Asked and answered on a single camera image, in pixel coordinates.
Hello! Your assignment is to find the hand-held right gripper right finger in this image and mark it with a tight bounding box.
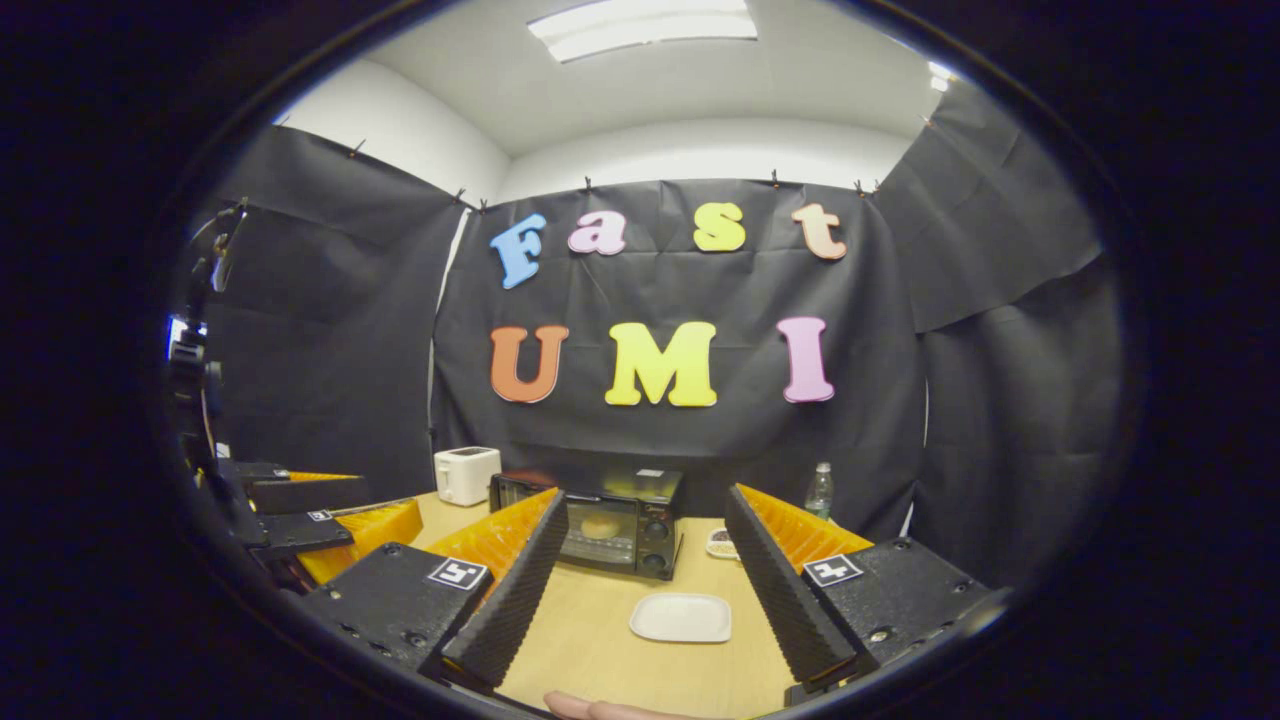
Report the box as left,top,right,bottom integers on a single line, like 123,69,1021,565
722,484,993,694

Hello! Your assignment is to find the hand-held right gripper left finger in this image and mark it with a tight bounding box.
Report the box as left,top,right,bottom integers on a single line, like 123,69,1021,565
298,487,573,696

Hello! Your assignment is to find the black electric oven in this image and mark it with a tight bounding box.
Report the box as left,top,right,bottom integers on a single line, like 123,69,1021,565
489,466,687,582

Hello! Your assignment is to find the white square plate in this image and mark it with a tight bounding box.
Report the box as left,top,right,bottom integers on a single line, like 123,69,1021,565
629,592,733,644

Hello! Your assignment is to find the white toaster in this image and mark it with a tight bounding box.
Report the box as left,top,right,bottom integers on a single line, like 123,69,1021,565
434,446,503,507

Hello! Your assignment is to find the black tripod stand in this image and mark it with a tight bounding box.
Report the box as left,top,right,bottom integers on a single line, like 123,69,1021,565
168,198,251,471

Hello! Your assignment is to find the black backdrop cloth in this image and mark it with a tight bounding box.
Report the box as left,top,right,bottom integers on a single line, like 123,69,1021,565
170,80,1126,591

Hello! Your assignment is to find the long ceiling light panel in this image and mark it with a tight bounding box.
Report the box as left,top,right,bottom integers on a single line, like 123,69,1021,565
527,0,758,63

